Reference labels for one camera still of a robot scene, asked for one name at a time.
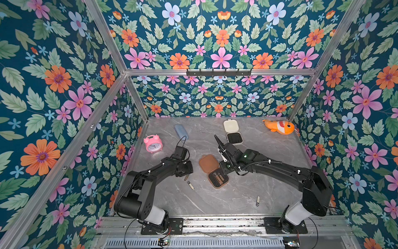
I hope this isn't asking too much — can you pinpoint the brown clipper case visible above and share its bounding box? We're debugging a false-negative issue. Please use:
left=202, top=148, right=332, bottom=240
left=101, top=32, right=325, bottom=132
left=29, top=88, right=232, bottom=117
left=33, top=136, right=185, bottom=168
left=199, top=155, right=229, bottom=189

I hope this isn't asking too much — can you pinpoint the cream clipper case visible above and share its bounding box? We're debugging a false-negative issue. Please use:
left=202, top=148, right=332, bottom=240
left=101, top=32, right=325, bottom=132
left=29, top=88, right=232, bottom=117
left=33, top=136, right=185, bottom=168
left=223, top=119, right=243, bottom=145

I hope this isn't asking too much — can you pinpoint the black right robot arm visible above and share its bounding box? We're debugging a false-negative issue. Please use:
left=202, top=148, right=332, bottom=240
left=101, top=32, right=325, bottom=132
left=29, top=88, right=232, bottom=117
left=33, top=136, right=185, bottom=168
left=214, top=135, right=333, bottom=226

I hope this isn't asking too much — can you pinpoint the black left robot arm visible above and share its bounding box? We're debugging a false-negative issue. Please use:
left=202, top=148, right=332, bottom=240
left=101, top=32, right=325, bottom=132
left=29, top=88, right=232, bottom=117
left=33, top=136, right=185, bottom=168
left=114, top=146, right=193, bottom=226

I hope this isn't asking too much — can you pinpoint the small cream nail clipper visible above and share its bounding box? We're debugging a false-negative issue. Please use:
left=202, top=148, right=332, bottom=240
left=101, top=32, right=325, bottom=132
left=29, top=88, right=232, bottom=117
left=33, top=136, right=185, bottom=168
left=187, top=181, right=195, bottom=190

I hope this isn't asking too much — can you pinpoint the blue denim pouch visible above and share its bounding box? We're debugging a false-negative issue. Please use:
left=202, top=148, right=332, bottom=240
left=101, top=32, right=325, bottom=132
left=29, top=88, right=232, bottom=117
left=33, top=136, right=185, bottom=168
left=174, top=123, right=189, bottom=140

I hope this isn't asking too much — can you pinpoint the pink alarm clock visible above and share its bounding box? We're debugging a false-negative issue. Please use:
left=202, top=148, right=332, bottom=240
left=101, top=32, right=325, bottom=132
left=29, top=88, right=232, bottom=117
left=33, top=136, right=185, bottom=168
left=144, top=135, right=163, bottom=154

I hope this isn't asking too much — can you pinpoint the orange clownfish plush toy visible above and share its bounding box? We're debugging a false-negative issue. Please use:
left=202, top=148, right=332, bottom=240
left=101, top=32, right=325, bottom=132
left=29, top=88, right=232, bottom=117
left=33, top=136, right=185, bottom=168
left=262, top=119, right=295, bottom=135

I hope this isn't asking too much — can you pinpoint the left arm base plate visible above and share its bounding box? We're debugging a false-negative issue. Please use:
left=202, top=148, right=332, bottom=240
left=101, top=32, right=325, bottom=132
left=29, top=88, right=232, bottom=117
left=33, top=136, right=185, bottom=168
left=141, top=218, right=184, bottom=236

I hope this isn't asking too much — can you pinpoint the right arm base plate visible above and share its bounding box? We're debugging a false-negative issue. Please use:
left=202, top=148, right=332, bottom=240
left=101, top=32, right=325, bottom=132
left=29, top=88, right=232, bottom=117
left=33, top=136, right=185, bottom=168
left=263, top=217, right=308, bottom=234

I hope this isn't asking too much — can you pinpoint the black hook rail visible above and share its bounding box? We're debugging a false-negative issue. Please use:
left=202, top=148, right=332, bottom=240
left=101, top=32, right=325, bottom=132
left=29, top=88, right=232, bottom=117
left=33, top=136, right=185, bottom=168
left=186, top=69, right=252, bottom=77

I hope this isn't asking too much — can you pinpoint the aluminium front rail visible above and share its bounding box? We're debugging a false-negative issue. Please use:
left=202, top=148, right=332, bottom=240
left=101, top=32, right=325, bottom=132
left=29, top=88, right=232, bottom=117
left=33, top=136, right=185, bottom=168
left=93, top=214, right=352, bottom=239

